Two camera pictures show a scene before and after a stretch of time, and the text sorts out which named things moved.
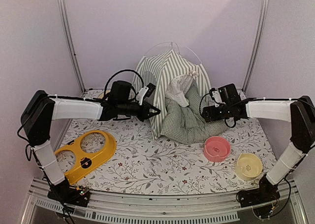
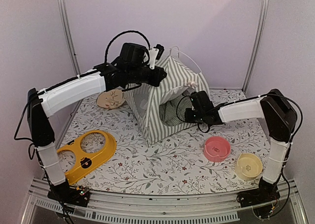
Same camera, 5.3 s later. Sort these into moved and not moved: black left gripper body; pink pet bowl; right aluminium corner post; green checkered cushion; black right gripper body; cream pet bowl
Moved: black left gripper body; black right gripper body; green checkered cushion
Not moved: pink pet bowl; right aluminium corner post; cream pet bowl
